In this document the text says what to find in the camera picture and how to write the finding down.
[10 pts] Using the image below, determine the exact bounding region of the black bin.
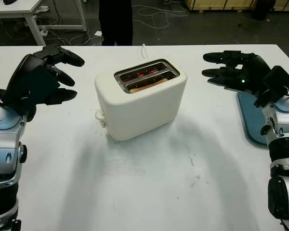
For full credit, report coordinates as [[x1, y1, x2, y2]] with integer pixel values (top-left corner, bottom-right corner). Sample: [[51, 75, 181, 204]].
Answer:
[[251, 0, 276, 20]]

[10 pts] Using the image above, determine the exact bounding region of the wooden crate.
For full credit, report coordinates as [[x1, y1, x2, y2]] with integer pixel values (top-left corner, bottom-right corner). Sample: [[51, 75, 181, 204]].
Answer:
[[185, 0, 289, 12]]

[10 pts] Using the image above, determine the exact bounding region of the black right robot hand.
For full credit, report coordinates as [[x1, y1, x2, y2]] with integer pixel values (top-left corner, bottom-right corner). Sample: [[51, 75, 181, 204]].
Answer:
[[201, 50, 272, 93]]

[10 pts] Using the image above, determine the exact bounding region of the brown toast slice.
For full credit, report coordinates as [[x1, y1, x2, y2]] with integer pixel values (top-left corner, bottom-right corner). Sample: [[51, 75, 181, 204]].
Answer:
[[130, 77, 169, 93]]

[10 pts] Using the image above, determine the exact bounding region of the cream two-slot toaster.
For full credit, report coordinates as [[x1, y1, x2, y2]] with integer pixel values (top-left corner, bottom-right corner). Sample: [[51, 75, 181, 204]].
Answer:
[[94, 58, 188, 141]]

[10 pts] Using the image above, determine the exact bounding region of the white looped floor cable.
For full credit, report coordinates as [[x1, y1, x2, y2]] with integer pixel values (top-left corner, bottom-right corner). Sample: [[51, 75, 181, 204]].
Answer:
[[132, 4, 191, 29]]

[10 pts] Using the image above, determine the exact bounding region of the blue plastic tray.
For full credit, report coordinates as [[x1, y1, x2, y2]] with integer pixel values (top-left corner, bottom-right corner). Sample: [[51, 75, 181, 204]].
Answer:
[[236, 90, 275, 145]]

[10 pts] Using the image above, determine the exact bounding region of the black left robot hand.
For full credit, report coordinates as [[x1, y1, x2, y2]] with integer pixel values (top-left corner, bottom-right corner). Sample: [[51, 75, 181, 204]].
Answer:
[[3, 43, 85, 106]]

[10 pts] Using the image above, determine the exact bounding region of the white desk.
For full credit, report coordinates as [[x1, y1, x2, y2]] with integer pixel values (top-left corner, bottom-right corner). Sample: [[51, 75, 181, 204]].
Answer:
[[0, 0, 87, 46]]

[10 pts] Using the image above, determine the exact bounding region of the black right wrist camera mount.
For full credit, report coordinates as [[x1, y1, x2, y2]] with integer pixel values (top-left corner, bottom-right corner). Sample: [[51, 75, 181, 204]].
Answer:
[[253, 65, 289, 108]]

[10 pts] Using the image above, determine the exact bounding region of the standing person in white jacket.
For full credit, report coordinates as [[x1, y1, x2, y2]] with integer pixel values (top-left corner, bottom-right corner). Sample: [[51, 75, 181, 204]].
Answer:
[[98, 0, 133, 46]]

